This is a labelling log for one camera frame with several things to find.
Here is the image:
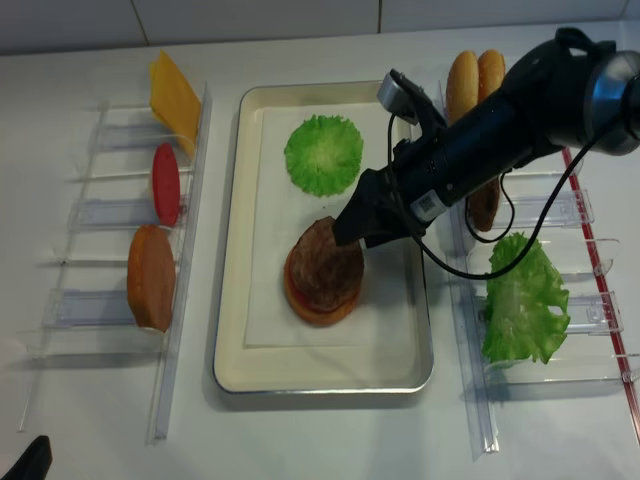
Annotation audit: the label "tomato slice on bun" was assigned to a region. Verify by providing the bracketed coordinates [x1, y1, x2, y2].
[284, 272, 360, 313]

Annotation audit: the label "dark brown meat patty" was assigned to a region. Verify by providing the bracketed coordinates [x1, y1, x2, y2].
[290, 216, 364, 303]

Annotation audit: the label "round flat lettuce leaf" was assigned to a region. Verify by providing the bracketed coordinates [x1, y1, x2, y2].
[284, 115, 364, 197]

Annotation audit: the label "bun half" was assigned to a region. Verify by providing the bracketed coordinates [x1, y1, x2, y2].
[478, 49, 506, 103]
[445, 50, 479, 125]

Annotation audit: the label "thin brown meat patty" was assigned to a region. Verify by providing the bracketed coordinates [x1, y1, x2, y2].
[467, 178, 501, 232]

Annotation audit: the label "left top bun half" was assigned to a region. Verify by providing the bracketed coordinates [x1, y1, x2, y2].
[445, 50, 479, 125]

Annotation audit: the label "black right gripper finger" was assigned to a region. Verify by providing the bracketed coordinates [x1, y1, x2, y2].
[364, 219, 426, 248]

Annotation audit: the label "bottom bun on tray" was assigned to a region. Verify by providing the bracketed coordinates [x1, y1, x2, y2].
[284, 257, 361, 327]

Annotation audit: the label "brown bun in left rack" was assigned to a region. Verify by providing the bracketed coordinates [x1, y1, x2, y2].
[127, 225, 176, 333]

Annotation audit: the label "clear acrylic rack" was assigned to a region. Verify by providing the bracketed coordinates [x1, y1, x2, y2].
[17, 82, 214, 448]
[445, 149, 639, 456]

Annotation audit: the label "large curly lettuce leaf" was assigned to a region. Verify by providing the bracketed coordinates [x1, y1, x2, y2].
[482, 241, 571, 364]

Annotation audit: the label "black cable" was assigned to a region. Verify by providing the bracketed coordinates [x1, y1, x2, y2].
[384, 69, 640, 279]

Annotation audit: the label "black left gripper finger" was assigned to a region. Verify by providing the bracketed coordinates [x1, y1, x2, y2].
[332, 192, 379, 246]

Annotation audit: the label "black object bottom left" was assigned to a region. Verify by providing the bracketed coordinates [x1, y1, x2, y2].
[1, 435, 53, 480]

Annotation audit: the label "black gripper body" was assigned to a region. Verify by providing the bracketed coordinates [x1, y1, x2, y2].
[359, 97, 530, 235]

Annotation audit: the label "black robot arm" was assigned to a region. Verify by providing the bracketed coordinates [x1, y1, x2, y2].
[333, 28, 639, 247]

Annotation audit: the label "red tomato slice in rack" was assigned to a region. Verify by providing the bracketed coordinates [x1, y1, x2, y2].
[150, 143, 181, 227]

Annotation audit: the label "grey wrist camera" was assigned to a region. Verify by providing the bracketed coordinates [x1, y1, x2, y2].
[376, 69, 429, 125]

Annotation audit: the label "right clear acrylic rack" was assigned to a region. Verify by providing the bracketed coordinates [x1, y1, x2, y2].
[445, 149, 639, 456]

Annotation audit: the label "yellow cheese slices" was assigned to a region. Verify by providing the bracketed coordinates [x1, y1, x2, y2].
[150, 50, 201, 159]

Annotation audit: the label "left clear acrylic rack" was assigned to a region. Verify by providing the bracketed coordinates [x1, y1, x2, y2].
[17, 82, 214, 448]

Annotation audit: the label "right top bun half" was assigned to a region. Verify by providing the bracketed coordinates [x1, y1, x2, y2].
[478, 49, 506, 103]

